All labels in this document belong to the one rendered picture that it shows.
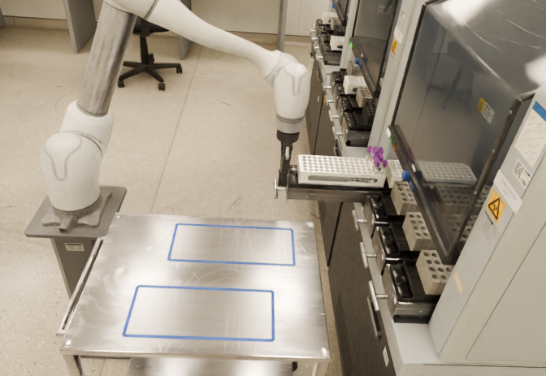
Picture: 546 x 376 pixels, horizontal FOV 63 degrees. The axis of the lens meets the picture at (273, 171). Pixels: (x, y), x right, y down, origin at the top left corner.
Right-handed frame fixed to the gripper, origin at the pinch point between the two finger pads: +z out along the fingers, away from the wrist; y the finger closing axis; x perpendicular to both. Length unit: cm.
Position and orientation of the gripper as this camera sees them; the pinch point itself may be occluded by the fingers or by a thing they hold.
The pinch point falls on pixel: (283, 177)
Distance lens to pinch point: 156.0
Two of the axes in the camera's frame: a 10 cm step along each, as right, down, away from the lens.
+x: -10.0, -0.5, -0.6
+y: -0.1, -5.9, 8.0
